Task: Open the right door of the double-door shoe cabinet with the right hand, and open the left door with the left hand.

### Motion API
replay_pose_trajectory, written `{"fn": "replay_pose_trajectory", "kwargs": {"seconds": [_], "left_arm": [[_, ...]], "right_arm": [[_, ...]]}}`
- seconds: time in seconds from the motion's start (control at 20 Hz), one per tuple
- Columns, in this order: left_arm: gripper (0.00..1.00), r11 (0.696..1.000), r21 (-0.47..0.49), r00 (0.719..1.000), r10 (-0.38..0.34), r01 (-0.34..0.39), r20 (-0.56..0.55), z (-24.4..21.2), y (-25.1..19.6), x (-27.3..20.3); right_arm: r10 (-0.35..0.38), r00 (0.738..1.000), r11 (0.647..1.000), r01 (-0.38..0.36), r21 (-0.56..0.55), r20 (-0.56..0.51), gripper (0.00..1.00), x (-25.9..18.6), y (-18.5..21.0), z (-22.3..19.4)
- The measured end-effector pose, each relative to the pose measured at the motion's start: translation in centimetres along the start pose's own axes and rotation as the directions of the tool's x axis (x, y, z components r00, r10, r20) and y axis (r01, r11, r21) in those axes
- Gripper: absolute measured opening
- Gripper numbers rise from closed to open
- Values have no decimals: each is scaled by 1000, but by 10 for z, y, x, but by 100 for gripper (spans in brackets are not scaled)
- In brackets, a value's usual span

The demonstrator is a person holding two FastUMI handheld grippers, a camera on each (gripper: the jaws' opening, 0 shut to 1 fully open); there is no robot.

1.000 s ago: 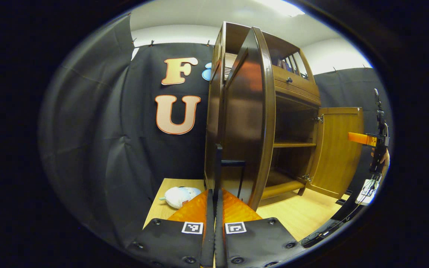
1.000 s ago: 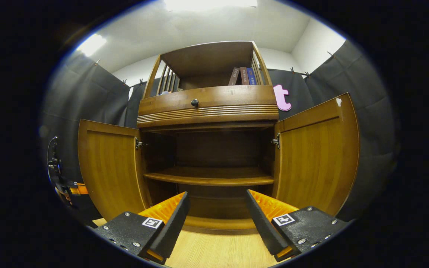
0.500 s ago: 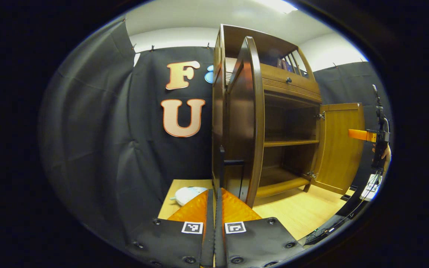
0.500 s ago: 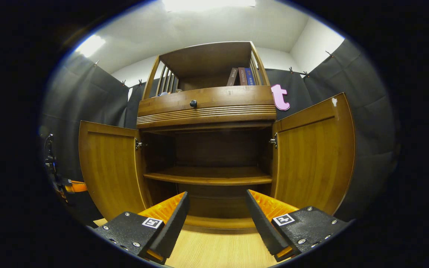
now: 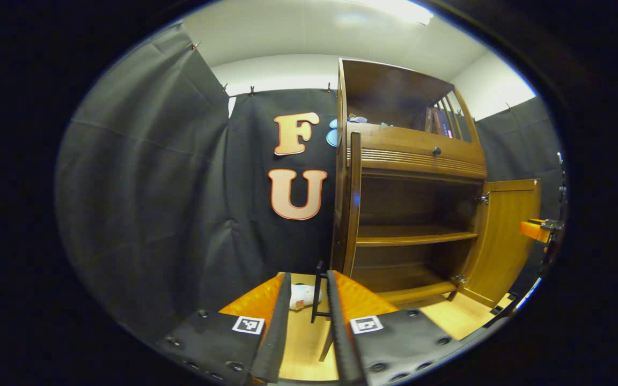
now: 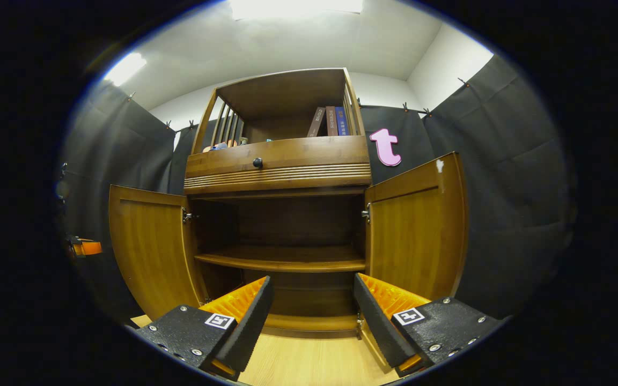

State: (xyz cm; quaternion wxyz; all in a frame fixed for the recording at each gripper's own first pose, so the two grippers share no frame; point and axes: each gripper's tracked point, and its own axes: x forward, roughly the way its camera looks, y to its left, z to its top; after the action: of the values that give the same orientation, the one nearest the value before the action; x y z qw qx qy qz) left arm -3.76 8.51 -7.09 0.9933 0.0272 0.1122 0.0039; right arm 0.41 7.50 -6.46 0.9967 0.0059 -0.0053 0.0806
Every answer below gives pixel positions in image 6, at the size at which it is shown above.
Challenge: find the wooden inner shelf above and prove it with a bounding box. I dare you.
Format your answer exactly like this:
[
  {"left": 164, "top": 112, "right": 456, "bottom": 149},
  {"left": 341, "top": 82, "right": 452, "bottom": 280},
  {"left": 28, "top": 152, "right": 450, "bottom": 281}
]
[{"left": 194, "top": 245, "right": 366, "bottom": 273}]

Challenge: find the black backdrop cloth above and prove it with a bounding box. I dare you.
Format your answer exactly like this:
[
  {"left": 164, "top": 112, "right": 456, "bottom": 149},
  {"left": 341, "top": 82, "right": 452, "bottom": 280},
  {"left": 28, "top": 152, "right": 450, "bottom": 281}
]
[{"left": 58, "top": 54, "right": 575, "bottom": 322}]

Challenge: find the large ceiling light panel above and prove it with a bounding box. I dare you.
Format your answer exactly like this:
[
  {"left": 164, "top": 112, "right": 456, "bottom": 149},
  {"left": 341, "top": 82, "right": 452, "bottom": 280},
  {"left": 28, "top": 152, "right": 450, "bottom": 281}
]
[{"left": 228, "top": 0, "right": 364, "bottom": 21}]

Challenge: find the wooden double-door shoe cabinet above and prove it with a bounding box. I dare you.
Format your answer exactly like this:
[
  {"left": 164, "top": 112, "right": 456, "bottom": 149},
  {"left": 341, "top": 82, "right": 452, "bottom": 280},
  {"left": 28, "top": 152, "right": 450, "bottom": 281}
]
[{"left": 107, "top": 68, "right": 469, "bottom": 374}]

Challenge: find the blue shelf book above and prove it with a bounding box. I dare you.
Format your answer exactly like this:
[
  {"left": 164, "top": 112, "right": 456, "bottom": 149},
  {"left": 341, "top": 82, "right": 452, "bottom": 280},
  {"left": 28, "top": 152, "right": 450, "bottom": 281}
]
[{"left": 334, "top": 106, "right": 350, "bottom": 136}]

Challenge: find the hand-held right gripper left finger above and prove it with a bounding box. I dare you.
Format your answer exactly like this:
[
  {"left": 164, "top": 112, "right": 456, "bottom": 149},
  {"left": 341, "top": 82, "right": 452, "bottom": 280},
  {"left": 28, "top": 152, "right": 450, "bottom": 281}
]
[{"left": 136, "top": 276, "right": 275, "bottom": 382}]

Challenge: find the wooden shoe cabinet door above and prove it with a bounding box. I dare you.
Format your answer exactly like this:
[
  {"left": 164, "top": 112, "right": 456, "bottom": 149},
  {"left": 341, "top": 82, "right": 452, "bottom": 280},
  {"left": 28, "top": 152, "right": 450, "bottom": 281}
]
[
  {"left": 359, "top": 151, "right": 469, "bottom": 374},
  {"left": 107, "top": 184, "right": 209, "bottom": 322}
]

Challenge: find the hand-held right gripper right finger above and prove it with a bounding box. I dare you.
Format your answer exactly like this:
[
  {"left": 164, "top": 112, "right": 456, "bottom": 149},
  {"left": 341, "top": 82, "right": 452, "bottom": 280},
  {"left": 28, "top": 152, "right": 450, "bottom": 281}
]
[{"left": 353, "top": 272, "right": 506, "bottom": 378}]

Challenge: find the small ceiling light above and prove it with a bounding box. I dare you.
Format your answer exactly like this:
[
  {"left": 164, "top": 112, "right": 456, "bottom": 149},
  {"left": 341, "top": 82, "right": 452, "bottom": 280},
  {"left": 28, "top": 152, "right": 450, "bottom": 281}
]
[{"left": 104, "top": 51, "right": 148, "bottom": 87}]

